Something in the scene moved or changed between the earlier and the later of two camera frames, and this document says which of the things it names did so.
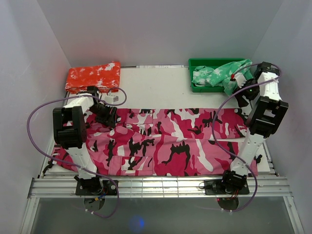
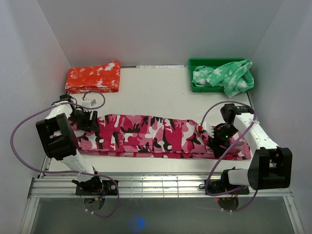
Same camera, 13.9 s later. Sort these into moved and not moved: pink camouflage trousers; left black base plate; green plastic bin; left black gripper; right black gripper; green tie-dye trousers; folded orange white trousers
Moved: left black gripper; pink camouflage trousers; right black gripper
Not moved: green tie-dye trousers; folded orange white trousers; green plastic bin; left black base plate
